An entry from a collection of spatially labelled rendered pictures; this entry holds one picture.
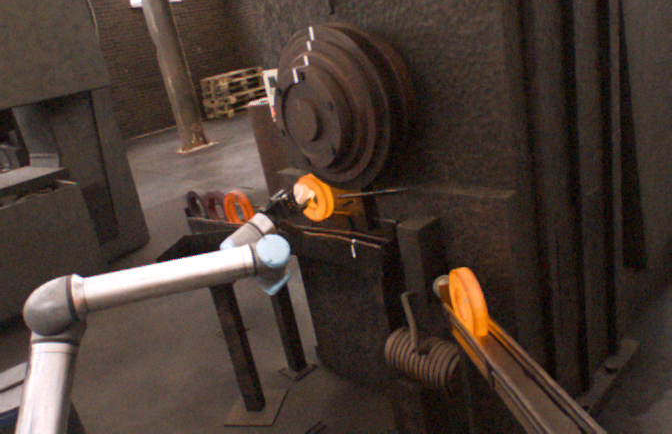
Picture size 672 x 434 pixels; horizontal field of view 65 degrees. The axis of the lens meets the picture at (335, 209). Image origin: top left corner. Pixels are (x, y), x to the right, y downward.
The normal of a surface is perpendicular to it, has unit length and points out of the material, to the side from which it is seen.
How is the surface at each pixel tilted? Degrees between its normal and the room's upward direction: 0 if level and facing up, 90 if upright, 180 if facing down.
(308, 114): 90
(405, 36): 90
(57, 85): 90
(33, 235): 90
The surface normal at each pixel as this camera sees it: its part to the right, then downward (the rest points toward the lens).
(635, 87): 0.36, 0.32
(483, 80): -0.72, 0.36
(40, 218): 0.71, 0.09
